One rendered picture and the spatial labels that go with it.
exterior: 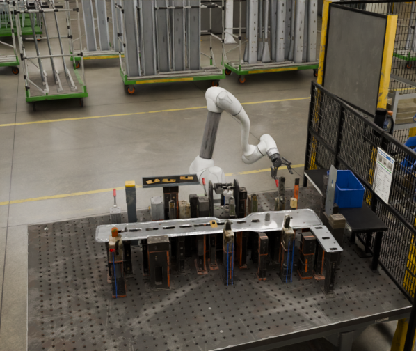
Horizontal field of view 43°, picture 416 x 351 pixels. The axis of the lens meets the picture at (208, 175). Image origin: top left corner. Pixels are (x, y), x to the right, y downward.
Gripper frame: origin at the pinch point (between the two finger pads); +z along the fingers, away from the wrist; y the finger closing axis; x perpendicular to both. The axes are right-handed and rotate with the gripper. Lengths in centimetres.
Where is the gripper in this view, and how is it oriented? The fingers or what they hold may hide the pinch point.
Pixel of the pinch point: (284, 177)
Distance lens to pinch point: 401.1
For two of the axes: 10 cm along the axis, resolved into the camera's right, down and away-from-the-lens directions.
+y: 6.2, -5.9, -5.3
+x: 7.2, 1.5, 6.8
